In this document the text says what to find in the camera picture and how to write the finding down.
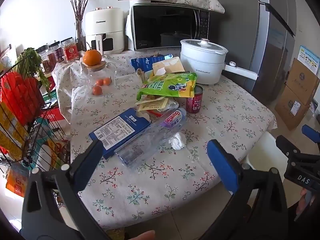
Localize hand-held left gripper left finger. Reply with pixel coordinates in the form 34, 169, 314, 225
21, 139, 113, 240

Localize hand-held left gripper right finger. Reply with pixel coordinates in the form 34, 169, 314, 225
200, 139, 289, 240

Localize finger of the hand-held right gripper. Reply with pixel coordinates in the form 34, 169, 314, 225
276, 135, 320, 163
301, 124, 320, 143

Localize white plastic chair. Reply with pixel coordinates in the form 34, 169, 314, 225
246, 131, 294, 175

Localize blue box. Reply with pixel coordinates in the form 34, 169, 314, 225
89, 107, 152, 160

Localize white tissue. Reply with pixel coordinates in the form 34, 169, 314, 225
168, 132, 187, 150

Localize clear plastic bottle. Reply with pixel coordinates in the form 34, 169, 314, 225
114, 107, 187, 168

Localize red drink can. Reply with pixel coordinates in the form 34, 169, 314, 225
186, 84, 203, 114

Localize clear plastic wrap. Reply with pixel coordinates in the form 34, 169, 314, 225
165, 99, 179, 111

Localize green snack bag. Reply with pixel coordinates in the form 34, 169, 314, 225
136, 72, 198, 105

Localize person's right hand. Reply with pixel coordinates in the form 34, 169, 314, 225
295, 187, 317, 217

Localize person's left hand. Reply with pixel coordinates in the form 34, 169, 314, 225
125, 230, 156, 240

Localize cardboard box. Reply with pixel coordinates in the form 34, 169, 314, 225
285, 57, 320, 105
274, 85, 312, 130

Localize white orange packet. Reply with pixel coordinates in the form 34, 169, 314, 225
32, 140, 70, 170

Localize red box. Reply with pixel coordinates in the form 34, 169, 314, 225
40, 110, 63, 123

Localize orange box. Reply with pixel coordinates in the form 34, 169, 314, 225
5, 167, 29, 197

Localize red white plastic bag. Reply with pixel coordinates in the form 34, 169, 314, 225
145, 109, 175, 118

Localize yellow orange packets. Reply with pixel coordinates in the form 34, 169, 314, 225
0, 107, 29, 160

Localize yellow flat packet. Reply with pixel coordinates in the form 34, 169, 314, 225
135, 97, 169, 112

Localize glass pitcher with wooden lid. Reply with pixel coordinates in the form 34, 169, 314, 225
80, 61, 118, 93

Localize red package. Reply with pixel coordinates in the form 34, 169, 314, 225
0, 71, 44, 125

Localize white electric pot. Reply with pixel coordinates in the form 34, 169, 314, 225
180, 38, 258, 85

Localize large orange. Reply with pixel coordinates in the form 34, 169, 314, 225
82, 49, 102, 67

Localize dark lid glass jar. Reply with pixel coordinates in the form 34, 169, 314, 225
37, 45, 54, 73
49, 41, 64, 63

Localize red label glass jar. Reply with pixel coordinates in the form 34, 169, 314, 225
61, 37, 80, 64

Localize brown paper bag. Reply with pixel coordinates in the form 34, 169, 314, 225
152, 57, 185, 77

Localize blue carton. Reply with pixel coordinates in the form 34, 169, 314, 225
130, 54, 175, 77

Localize green leafy vegetable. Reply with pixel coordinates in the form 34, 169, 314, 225
15, 47, 50, 98

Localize glass vase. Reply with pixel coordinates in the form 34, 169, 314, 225
74, 21, 87, 52

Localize grey refrigerator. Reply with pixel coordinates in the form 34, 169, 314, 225
202, 0, 298, 100

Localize white air fryer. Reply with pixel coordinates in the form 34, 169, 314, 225
84, 6, 125, 55

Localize black white microwave oven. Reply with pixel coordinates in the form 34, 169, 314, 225
126, 1, 218, 53

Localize bare branches bunch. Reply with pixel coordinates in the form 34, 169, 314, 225
67, 0, 99, 43

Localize black wire rack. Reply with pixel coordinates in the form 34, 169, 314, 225
0, 62, 73, 170

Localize blue wall notice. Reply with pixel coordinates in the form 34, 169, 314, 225
297, 45, 320, 75

